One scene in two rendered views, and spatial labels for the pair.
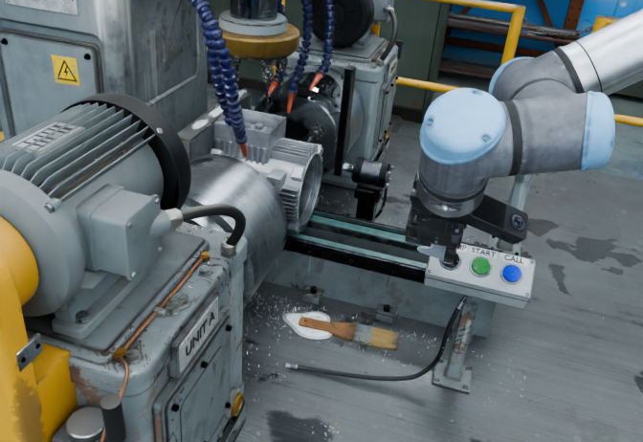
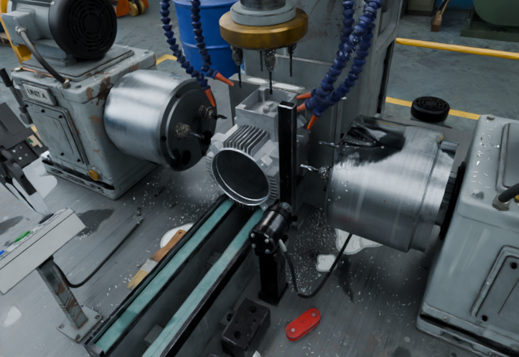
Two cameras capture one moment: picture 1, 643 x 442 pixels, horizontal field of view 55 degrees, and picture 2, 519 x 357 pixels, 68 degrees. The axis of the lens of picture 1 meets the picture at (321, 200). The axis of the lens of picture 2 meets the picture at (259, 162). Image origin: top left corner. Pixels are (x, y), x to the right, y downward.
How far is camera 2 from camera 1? 153 cm
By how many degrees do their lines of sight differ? 85
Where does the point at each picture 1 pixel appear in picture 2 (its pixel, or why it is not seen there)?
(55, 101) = not seen: hidden behind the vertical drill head
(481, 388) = (55, 342)
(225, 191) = (137, 87)
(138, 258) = (12, 35)
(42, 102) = not seen: hidden behind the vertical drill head
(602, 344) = not seen: outside the picture
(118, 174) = (39, 9)
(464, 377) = (71, 330)
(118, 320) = (35, 62)
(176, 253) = (69, 70)
